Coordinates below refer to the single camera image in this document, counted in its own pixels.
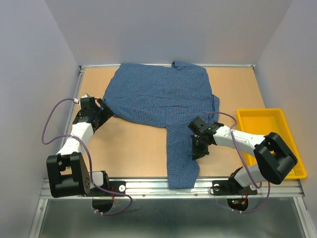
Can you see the blue plaid long sleeve shirt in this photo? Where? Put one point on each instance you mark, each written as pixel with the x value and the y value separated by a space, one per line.
pixel 168 97

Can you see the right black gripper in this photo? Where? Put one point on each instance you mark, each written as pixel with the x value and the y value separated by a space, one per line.
pixel 196 152

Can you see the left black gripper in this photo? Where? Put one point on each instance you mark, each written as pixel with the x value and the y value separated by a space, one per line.
pixel 106 113

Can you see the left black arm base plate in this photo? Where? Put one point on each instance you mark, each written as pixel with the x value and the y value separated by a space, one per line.
pixel 114 186

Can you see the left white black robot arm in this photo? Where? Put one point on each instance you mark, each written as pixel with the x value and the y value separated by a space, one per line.
pixel 67 171

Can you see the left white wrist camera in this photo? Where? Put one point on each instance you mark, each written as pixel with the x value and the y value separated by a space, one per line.
pixel 78 100

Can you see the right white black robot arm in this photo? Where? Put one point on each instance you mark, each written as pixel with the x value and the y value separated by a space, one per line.
pixel 274 159

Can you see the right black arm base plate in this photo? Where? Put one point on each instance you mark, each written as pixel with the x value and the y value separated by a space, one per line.
pixel 226 187

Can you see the aluminium front rail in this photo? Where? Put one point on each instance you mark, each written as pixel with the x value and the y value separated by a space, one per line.
pixel 157 188

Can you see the yellow plastic tray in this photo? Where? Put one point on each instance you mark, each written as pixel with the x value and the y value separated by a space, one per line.
pixel 264 121

